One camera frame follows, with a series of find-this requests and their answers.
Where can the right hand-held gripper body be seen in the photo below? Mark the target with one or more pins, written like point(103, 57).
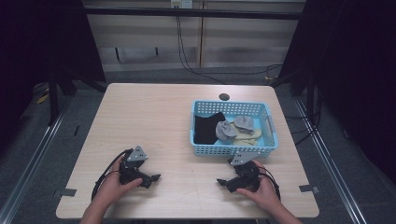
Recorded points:
point(246, 169)

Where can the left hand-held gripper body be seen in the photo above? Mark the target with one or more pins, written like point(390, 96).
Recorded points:
point(135, 154)

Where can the person's right hand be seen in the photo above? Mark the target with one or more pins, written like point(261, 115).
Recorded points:
point(263, 194)

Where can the person's left hand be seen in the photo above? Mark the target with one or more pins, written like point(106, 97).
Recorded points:
point(115, 188)

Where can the beige sock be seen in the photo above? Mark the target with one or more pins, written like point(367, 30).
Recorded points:
point(246, 142)
point(250, 133)

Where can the grey sock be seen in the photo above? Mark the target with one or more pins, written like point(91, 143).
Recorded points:
point(244, 122)
point(224, 130)

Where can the black cloth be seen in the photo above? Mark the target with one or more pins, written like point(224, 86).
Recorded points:
point(205, 129)

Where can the small black floor tape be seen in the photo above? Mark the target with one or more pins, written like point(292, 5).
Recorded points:
point(76, 130)

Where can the light blue plastic basket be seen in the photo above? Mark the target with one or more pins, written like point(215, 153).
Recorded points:
point(230, 107)

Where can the grey tape strip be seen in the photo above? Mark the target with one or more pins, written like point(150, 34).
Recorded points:
point(308, 188)
point(68, 192)

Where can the round black table grommet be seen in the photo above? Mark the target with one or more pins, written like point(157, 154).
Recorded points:
point(224, 96)

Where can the black metal stand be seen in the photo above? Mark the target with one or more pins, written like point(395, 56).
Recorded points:
point(53, 99)

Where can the yellow floor item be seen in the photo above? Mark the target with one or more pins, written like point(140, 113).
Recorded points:
point(43, 99)

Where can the black curtain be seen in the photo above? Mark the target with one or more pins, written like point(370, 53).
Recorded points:
point(37, 46)
point(355, 77)

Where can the metal floor rail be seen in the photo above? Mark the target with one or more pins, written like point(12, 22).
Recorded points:
point(330, 161)
point(34, 155)

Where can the black horizontal frame bar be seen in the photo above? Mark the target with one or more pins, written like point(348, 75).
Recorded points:
point(193, 13)

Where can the white wall socket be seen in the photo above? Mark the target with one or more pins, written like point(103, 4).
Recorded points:
point(181, 3)

